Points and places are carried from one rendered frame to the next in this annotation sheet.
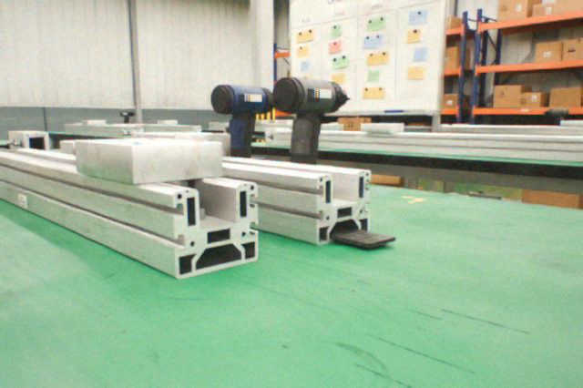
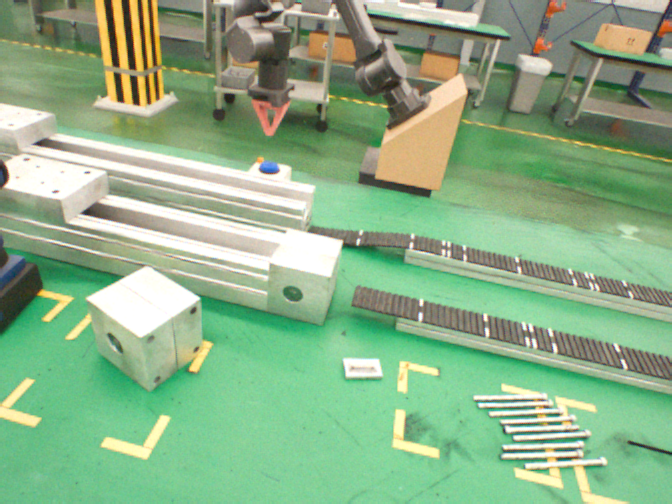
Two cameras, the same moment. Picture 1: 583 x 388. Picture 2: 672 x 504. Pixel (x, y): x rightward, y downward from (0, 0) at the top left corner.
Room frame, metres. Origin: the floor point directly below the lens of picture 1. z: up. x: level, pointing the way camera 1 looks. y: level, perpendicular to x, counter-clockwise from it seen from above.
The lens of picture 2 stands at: (1.69, 0.16, 1.25)
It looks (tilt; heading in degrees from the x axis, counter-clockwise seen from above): 35 degrees down; 140
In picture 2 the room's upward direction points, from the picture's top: 8 degrees clockwise
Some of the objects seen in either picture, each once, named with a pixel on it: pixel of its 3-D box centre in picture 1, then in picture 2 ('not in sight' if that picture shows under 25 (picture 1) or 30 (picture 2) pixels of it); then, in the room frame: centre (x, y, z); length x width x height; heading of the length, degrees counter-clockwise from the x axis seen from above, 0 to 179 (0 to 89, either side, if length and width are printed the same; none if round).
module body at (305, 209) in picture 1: (181, 178); (51, 219); (0.92, 0.20, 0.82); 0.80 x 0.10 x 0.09; 42
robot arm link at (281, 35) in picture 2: not in sight; (272, 42); (0.91, 0.62, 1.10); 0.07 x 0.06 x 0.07; 114
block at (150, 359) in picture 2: not in sight; (156, 321); (1.24, 0.27, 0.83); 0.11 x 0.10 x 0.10; 111
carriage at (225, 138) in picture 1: (180, 151); (45, 193); (0.92, 0.20, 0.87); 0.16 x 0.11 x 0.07; 42
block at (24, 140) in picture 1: (29, 144); not in sight; (2.02, 1.03, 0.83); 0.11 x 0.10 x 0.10; 136
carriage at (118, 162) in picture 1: (147, 168); (5, 130); (0.60, 0.17, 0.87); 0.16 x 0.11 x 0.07; 42
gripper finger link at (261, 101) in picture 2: not in sight; (272, 111); (0.90, 0.63, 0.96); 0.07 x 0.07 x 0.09; 41
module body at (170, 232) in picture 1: (75, 188); (117, 175); (0.79, 0.34, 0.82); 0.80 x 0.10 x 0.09; 42
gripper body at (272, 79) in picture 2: not in sight; (272, 76); (0.91, 0.62, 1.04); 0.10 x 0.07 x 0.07; 131
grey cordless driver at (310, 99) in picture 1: (318, 142); not in sight; (0.91, -0.05, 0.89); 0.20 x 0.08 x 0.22; 141
